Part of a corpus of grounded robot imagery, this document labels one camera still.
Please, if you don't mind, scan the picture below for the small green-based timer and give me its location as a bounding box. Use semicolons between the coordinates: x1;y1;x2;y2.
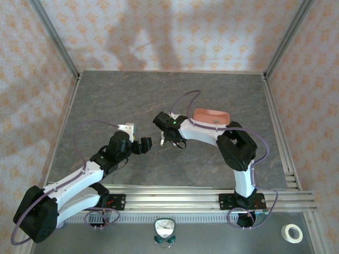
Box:
154;218;176;249

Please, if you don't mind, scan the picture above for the white masking tape roll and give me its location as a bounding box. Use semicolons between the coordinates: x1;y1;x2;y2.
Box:
281;224;304;243

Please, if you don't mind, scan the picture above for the salmon pink plastic tray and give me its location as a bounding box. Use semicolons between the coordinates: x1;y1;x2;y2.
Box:
192;108;230;127

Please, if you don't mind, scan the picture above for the aluminium frame post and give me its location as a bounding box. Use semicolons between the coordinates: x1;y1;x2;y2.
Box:
264;0;316;80
28;0;80;80

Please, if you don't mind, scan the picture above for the black cable hub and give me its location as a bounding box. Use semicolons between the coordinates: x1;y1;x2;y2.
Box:
236;213;256;229

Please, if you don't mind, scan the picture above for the aluminium table edge rail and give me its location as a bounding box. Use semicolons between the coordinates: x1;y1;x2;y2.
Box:
261;75;302;191
42;75;82;193
78;69;266;74

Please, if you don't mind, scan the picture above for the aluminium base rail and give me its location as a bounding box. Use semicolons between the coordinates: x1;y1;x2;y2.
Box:
100;184;318;214

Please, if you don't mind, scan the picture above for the grey slotted cable duct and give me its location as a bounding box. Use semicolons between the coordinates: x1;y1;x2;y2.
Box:
65;214;239;223

